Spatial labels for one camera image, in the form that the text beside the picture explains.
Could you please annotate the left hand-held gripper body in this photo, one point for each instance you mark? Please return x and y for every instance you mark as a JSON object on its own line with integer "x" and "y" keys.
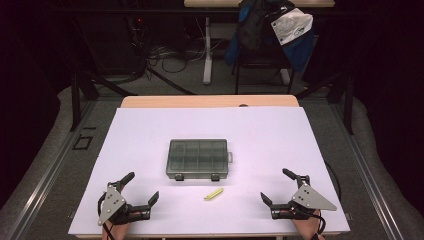
{"x": 113, "y": 203}

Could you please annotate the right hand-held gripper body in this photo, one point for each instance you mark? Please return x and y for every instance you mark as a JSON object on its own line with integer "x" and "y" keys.
{"x": 308, "y": 198}

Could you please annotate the small yellow stick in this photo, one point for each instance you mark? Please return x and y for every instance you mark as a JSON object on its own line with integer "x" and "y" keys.
{"x": 213, "y": 194}

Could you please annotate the grey clear plastic compartment box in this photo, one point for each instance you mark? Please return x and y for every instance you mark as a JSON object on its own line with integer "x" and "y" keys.
{"x": 196, "y": 158}

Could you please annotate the person's left hand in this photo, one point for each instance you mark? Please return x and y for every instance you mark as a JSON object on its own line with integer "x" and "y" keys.
{"x": 116, "y": 231}

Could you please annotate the person's right hand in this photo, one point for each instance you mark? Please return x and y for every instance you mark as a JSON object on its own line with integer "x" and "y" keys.
{"x": 310, "y": 228}

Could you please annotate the white board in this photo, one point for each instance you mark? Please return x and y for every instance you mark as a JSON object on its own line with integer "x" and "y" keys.
{"x": 266, "y": 133}

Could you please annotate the black metal stand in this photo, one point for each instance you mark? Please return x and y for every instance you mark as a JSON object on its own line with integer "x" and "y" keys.
{"x": 75, "y": 100}
{"x": 348, "y": 106}

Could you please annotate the white desk leg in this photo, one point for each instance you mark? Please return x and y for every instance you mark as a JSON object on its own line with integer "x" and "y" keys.
{"x": 285, "y": 76}
{"x": 207, "y": 63}

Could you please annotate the light wooden table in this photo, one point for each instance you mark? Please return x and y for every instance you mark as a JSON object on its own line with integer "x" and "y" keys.
{"x": 200, "y": 101}

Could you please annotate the black metal chair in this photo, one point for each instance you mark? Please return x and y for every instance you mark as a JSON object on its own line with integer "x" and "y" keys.
{"x": 263, "y": 61}

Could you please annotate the blue and black jacket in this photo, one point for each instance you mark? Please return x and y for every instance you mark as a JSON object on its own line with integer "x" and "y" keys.
{"x": 253, "y": 30}

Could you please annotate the white paper bag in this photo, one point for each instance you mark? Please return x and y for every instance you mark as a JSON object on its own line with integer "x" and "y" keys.
{"x": 291, "y": 25}

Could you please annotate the aluminium floor rail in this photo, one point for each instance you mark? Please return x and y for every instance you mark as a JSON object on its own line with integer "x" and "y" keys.
{"x": 370, "y": 183}
{"x": 43, "y": 183}

